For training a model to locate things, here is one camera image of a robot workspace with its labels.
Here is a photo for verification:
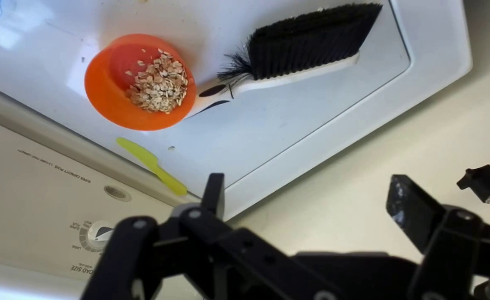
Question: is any orange plastic bowl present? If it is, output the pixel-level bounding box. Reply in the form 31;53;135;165
83;33;198;131

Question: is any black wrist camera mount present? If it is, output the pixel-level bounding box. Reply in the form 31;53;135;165
456;161;490;223

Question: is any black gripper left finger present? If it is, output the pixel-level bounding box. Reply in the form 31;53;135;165
80;171;335;300

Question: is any black bristle white handle brush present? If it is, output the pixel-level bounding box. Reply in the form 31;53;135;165
191;1;385;115

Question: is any white Amana washing machine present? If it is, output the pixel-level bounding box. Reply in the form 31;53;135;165
0;0;475;300

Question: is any oval silver panel badge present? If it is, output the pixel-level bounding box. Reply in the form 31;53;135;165
101;185;131;203

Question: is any yellow-green plastic spatula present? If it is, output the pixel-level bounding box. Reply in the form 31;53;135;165
115;136;190;196

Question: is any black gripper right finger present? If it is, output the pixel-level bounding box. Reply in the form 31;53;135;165
385;173;490;300

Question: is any oat flakes pile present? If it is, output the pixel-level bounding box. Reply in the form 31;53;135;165
125;48;191;115

